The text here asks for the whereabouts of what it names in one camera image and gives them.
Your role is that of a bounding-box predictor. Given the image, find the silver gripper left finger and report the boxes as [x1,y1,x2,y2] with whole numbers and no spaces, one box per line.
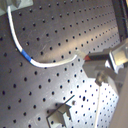
[83,61,120,94]

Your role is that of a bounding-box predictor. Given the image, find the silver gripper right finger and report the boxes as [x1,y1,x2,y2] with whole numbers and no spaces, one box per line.
[76,48,113,64]

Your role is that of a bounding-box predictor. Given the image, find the white cable with blue band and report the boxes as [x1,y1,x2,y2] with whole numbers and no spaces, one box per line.
[6,5,79,69]

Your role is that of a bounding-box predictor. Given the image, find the black perforated breadboard plate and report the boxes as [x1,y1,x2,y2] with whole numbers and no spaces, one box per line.
[0,0,119,128]

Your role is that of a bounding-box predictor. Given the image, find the grey cable clip lower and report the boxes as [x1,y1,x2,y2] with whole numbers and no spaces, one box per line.
[47,96,76,128]

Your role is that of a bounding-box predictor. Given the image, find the grey cable clip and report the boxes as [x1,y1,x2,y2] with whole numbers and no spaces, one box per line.
[7,0,33,9]
[47,96,76,128]

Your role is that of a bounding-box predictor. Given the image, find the grey cable clip upper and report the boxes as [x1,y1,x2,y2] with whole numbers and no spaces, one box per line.
[7,0,33,9]

